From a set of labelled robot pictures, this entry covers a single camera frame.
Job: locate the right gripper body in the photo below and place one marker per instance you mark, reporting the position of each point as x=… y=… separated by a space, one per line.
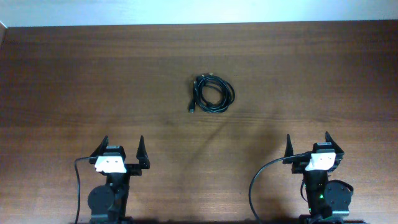
x=298 y=168

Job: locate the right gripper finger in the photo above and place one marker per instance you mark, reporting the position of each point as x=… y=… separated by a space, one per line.
x=334 y=145
x=289 y=148

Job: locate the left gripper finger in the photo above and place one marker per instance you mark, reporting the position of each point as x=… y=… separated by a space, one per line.
x=142 y=155
x=101 y=148

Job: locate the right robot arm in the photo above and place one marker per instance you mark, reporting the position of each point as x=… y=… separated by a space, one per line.
x=328 y=200

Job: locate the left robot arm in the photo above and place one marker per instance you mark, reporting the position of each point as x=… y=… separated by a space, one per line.
x=108 y=202

